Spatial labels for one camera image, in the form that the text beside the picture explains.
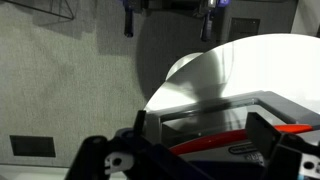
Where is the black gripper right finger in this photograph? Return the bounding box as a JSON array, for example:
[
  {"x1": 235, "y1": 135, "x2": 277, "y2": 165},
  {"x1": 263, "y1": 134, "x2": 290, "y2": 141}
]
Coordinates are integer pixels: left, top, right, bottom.
[{"x1": 246, "y1": 111, "x2": 320, "y2": 180}]

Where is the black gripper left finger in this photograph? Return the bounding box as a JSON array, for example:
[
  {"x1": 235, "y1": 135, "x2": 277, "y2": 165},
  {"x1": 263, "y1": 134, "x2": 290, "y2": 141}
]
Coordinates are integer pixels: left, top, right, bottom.
[{"x1": 64, "y1": 109, "x2": 147, "y2": 180}]

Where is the grey toy stove oven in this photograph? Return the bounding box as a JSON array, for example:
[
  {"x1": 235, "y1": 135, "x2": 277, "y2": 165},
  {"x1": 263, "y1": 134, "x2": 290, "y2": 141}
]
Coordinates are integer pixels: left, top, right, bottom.
[{"x1": 143, "y1": 90, "x2": 320, "y2": 180}]

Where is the large black floor panel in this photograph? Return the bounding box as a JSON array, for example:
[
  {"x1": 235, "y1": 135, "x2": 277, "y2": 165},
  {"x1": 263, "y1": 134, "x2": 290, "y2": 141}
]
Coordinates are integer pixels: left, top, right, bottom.
[{"x1": 9, "y1": 134, "x2": 57, "y2": 158}]

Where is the small black floor panel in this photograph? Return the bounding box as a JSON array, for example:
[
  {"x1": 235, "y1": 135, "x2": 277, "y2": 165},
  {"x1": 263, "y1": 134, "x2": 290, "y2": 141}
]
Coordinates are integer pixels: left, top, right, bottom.
[{"x1": 229, "y1": 17, "x2": 261, "y2": 42}]

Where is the white round pedestal table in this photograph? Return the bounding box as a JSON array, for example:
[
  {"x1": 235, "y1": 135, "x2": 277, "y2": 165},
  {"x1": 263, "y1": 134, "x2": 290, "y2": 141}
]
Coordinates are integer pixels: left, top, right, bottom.
[{"x1": 143, "y1": 33, "x2": 320, "y2": 113}]

